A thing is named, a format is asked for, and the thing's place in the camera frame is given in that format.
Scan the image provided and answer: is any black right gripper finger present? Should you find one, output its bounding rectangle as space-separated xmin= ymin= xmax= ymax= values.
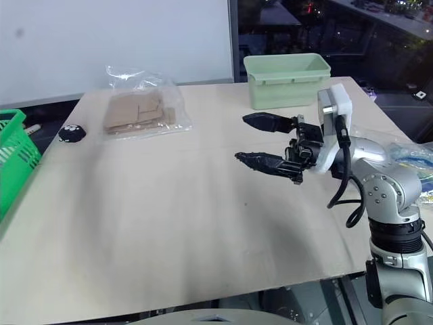
xmin=234 ymin=152 xmax=304 ymax=186
xmin=242 ymin=112 xmax=299 ymax=135

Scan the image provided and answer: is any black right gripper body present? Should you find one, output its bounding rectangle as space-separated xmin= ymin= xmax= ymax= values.
xmin=286 ymin=114 xmax=325 ymax=171

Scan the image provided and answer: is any bright green slotted basket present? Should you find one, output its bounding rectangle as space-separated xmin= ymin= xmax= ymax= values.
xmin=0 ymin=108 xmax=42 ymax=224

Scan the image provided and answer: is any pale green plastic bin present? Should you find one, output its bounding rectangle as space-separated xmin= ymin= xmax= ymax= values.
xmin=243 ymin=53 xmax=332 ymax=110

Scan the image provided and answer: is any clear bag with blue item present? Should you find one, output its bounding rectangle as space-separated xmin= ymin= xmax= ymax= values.
xmin=351 ymin=125 xmax=433 ymax=208

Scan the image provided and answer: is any clear bag of cardboard pieces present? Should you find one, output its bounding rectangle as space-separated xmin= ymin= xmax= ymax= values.
xmin=102 ymin=64 xmax=193 ymax=137

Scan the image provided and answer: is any small black spotted pouch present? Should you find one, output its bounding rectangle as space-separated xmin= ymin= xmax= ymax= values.
xmin=58 ymin=124 xmax=85 ymax=144

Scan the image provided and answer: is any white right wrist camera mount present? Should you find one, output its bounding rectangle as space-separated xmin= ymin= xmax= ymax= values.
xmin=306 ymin=83 xmax=355 ymax=175

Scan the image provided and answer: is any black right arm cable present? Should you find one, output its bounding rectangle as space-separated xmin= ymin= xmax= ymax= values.
xmin=326 ymin=114 xmax=369 ymax=230

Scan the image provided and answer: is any whiteboard with grey frame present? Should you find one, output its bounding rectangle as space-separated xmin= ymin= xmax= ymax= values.
xmin=0 ymin=0 xmax=240 ymax=106

